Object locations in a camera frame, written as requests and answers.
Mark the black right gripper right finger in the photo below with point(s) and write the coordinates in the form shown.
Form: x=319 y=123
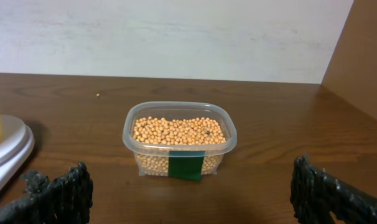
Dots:
x=315 y=195

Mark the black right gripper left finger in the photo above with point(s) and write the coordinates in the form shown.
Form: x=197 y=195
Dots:
x=66 y=199

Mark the white digital kitchen scale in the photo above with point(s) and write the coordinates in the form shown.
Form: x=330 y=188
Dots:
x=16 y=144

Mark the soybeans in container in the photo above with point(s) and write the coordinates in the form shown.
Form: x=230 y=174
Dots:
x=164 y=134

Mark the clear plastic container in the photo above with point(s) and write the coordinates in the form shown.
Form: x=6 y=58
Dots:
x=180 y=110

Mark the green tape strip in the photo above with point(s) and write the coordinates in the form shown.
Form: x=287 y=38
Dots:
x=186 y=165

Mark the wooden side panel right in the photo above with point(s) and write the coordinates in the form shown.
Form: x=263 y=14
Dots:
x=352 y=71

